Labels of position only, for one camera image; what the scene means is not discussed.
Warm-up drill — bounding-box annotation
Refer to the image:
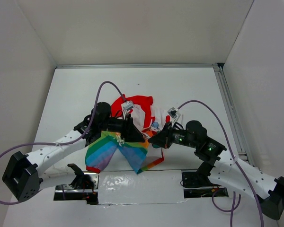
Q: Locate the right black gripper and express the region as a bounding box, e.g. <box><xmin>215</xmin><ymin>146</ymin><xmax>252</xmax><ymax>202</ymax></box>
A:
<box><xmin>148</xmin><ymin>121</ymin><xmax>198</xmax><ymax>148</ymax></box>

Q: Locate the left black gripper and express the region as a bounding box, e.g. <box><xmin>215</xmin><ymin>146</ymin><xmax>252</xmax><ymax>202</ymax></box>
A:
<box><xmin>99</xmin><ymin>113</ymin><xmax>145</xmax><ymax>142</ymax></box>

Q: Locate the colourful rainbow children's jacket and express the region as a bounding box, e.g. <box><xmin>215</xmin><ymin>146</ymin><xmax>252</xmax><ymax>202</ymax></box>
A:
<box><xmin>85</xmin><ymin>94</ymin><xmax>171</xmax><ymax>175</ymax></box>

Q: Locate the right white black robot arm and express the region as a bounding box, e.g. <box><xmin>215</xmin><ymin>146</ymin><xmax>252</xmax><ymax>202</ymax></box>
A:
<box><xmin>148</xmin><ymin>121</ymin><xmax>284</xmax><ymax>220</ymax></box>

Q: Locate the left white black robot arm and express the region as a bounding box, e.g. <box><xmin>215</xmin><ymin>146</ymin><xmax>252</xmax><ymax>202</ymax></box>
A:
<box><xmin>2</xmin><ymin>102</ymin><xmax>144</xmax><ymax>202</ymax></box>

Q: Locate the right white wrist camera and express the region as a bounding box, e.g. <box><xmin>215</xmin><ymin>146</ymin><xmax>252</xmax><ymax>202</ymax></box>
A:
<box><xmin>167</xmin><ymin>107</ymin><xmax>181</xmax><ymax>123</ymax></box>

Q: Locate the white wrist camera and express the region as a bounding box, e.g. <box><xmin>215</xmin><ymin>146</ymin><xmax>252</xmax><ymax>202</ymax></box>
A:
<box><xmin>121</xmin><ymin>101</ymin><xmax>134</xmax><ymax>119</ymax></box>
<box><xmin>167</xmin><ymin>107</ymin><xmax>181</xmax><ymax>123</ymax></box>

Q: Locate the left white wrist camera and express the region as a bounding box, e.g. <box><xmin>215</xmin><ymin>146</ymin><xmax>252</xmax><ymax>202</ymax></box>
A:
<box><xmin>121</xmin><ymin>101</ymin><xmax>134</xmax><ymax>119</ymax></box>

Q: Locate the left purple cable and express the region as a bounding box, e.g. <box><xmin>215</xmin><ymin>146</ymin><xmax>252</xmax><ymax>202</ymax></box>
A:
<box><xmin>0</xmin><ymin>81</ymin><xmax>127</xmax><ymax>205</ymax></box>

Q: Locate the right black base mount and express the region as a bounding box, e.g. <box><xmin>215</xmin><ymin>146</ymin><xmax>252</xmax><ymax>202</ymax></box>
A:
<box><xmin>180</xmin><ymin>163</ymin><xmax>228</xmax><ymax>199</ymax></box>

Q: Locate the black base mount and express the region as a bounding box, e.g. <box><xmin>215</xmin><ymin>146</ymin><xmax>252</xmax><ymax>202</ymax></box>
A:
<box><xmin>53</xmin><ymin>164</ymin><xmax>99</xmax><ymax>205</ymax></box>
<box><xmin>180</xmin><ymin>163</ymin><xmax>228</xmax><ymax>199</ymax></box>

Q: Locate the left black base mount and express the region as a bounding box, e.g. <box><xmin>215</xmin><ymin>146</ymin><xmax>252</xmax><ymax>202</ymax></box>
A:
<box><xmin>53</xmin><ymin>164</ymin><xmax>99</xmax><ymax>205</ymax></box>

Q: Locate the aluminium frame rail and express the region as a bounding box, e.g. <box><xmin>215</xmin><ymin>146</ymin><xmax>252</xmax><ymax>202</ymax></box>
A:
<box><xmin>46</xmin><ymin>64</ymin><xmax>253</xmax><ymax>164</ymax></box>

